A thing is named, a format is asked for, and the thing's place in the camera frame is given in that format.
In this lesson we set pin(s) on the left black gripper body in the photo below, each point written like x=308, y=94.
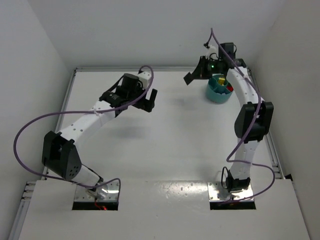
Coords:
x=143, y=103

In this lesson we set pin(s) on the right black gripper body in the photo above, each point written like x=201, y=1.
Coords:
x=202, y=67

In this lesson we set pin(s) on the yellow lego brick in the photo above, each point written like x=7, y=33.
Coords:
x=221, y=81

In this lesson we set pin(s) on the red lego brick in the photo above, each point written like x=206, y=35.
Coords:
x=230, y=88

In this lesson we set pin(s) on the black lego plate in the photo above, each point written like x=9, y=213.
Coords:
x=188, y=78

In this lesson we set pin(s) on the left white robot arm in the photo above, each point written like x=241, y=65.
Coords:
x=60, y=152

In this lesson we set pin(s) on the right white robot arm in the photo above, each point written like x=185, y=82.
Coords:
x=254, y=119

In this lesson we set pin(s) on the teal divided round container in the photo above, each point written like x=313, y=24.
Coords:
x=217, y=93

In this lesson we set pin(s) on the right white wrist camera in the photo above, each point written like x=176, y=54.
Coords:
x=211, y=49

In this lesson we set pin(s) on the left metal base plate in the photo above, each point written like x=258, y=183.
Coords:
x=104, y=194

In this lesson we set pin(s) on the metal base plate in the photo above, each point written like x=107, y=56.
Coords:
x=104, y=194
x=217, y=193

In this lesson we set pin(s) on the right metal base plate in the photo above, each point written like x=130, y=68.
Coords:
x=217, y=193

